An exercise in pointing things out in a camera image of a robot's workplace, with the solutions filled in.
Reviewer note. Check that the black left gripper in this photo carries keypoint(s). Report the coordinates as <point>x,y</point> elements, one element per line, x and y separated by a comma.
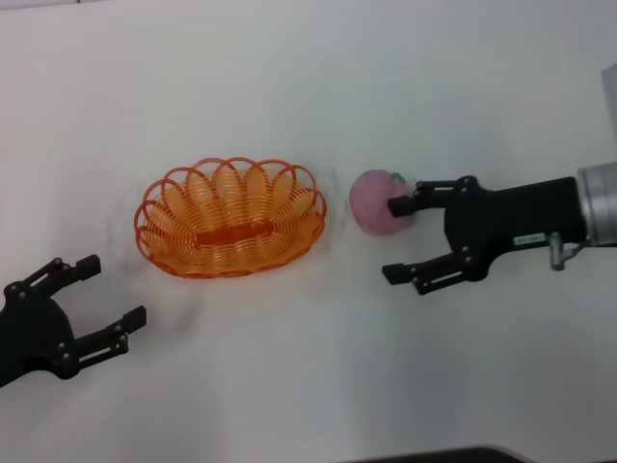
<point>34,333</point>

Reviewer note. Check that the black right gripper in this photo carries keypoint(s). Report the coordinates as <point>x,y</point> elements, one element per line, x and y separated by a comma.
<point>520,217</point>

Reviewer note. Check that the pink peach with green stem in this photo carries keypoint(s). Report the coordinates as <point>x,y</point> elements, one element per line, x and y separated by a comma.
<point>371,202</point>

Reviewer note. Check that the dark rounded base edge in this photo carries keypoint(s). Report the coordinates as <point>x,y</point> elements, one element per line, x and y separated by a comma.
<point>453,457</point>

